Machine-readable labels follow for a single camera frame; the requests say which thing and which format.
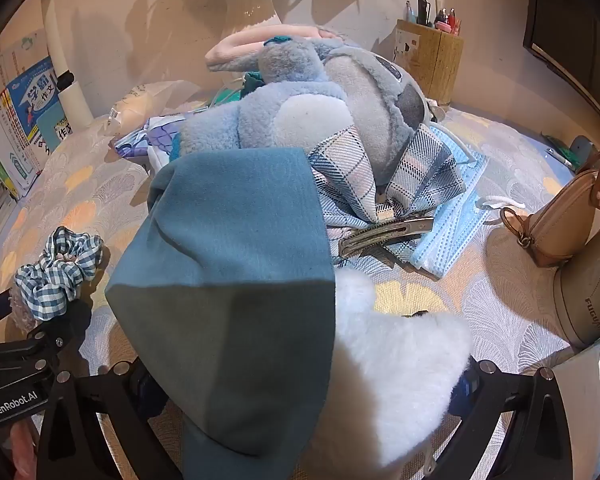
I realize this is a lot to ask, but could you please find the blue checkered scrunchie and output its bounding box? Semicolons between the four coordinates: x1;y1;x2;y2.
14;226;105;322

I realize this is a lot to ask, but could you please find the blue face mask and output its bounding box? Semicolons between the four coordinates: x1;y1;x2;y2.
410;125;526;278

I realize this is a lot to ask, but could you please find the beige leather bag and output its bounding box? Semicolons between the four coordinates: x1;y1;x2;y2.
500;147;600;268

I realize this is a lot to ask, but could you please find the purple patterned packet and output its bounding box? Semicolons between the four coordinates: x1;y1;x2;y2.
114;114;188;161

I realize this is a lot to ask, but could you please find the white tissue packet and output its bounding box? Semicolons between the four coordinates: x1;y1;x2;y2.
107;82;191;133

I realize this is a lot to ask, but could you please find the wooden pen holder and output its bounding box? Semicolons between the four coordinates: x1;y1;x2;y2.
394;19;465;106

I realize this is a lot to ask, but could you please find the white desk lamp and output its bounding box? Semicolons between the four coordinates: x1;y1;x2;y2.
40;0;95;128

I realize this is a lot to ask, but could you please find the white ribbed vase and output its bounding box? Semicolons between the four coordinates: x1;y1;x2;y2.
207;0;286;36

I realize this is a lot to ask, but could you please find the bunch of pens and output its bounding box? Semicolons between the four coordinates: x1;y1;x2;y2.
405;0;462;36

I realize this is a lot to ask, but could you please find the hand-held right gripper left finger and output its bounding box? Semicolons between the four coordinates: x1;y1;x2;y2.
35;357;183;480

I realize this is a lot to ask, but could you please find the grey blue plush toy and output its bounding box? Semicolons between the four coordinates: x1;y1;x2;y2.
177;40;428;186

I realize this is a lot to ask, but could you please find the green object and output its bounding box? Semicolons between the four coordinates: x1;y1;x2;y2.
542;132;598;171

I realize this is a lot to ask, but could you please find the stack of books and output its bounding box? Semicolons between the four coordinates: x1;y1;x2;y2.
0;30;76;201

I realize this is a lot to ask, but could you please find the pink cloth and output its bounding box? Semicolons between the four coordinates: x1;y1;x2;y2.
204;24;341;72

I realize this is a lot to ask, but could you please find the plaid bow hair clip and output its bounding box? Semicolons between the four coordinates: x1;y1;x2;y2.
307;122;468;266

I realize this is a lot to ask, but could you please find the silver pen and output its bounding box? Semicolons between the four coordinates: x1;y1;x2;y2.
546;147;576;170

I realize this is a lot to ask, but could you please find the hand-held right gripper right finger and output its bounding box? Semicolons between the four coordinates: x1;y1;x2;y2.
430;355;586;480

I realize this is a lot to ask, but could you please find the white fluffy plush item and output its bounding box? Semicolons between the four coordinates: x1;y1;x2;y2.
310;266;476;471

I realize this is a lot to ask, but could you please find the blue teal felt cloth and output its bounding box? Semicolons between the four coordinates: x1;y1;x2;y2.
105;147;338;480

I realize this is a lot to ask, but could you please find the dark framed panel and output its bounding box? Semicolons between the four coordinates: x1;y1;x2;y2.
522;0;600;111

